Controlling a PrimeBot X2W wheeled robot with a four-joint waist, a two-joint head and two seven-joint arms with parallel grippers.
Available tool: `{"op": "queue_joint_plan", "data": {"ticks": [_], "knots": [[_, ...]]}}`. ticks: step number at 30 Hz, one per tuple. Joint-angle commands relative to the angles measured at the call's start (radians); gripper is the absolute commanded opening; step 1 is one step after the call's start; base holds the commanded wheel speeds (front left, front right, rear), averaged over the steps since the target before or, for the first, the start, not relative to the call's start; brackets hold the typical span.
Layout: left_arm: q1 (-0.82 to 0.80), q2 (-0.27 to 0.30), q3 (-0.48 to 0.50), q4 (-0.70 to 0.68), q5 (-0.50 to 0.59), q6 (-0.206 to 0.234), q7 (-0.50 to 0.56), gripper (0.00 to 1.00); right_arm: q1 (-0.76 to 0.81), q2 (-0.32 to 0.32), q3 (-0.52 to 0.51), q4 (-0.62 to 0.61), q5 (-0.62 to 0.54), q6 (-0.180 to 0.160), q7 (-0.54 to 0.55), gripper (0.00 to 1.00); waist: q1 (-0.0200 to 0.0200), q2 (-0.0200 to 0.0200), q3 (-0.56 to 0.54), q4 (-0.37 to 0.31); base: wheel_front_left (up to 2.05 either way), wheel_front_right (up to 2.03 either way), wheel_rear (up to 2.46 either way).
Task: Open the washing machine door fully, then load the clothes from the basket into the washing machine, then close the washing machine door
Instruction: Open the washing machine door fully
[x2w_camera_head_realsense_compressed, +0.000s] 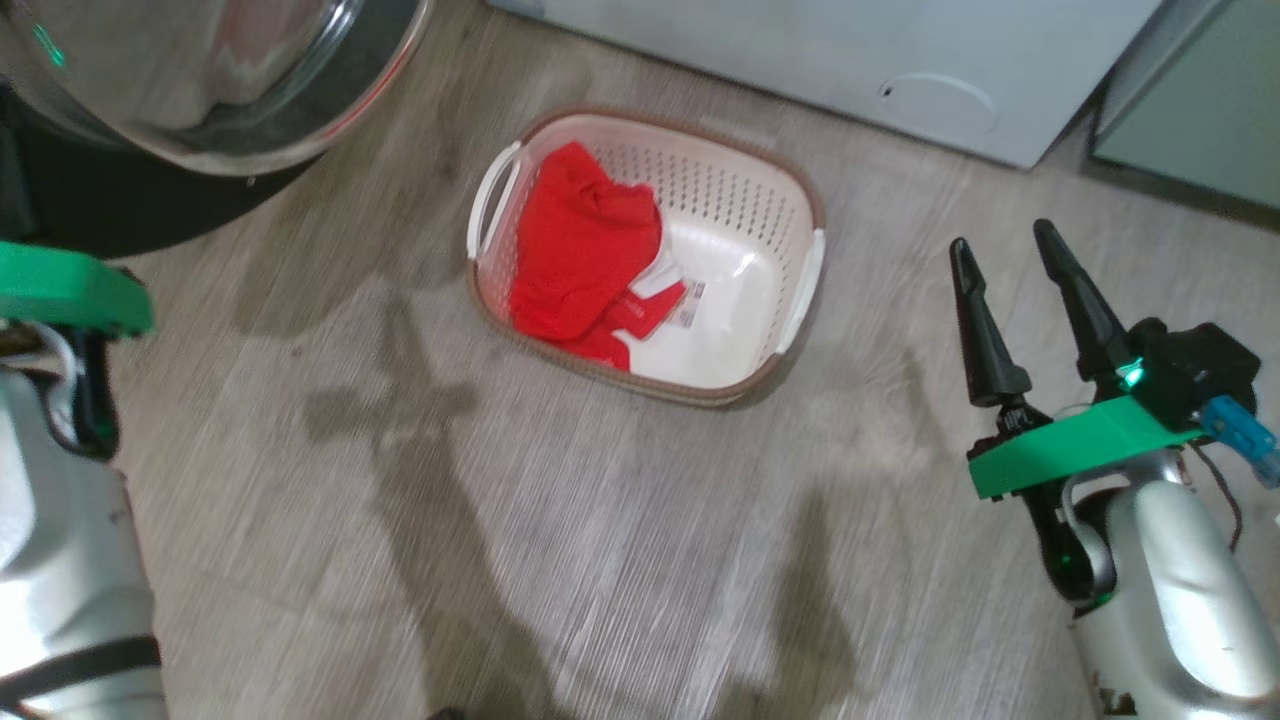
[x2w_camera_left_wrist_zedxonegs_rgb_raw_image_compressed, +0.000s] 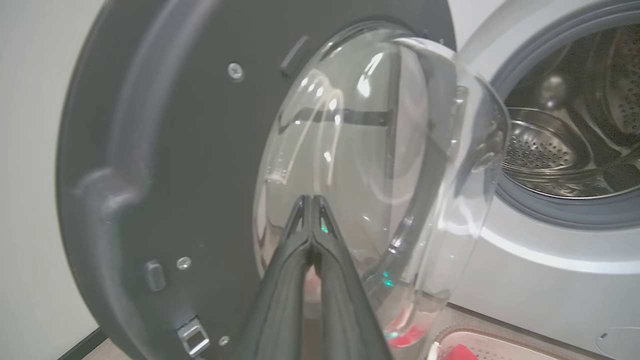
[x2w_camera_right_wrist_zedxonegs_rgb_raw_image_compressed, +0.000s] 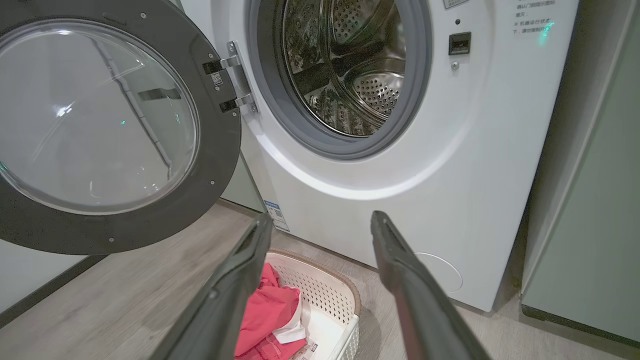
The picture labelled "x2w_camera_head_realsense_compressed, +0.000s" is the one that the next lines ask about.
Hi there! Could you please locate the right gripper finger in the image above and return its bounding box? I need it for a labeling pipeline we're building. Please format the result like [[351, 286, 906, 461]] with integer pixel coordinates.
[[1032, 218, 1136, 386], [948, 237, 1033, 406]]

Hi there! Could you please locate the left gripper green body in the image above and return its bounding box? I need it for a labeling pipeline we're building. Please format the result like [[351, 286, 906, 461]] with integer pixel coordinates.
[[0, 240, 154, 339]]

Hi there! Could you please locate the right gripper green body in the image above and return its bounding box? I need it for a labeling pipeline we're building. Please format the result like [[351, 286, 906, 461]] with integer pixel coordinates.
[[968, 360, 1201, 499]]

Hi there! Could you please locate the round dark washer door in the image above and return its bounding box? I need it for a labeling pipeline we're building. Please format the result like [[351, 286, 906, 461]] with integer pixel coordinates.
[[0, 0, 436, 261]]

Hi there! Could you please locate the red garment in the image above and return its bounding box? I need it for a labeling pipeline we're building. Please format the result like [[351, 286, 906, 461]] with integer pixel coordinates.
[[508, 140, 689, 373]]

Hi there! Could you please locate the white front-load washing machine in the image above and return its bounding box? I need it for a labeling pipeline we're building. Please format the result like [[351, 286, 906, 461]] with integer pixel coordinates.
[[488, 0, 1166, 169]]

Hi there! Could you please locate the round white filter cover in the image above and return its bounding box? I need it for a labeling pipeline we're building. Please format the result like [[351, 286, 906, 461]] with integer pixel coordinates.
[[878, 72, 1001, 136]]

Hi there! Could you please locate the cream perforated laundry basket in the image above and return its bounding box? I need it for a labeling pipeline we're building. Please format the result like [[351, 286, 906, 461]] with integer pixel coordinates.
[[465, 108, 829, 409]]

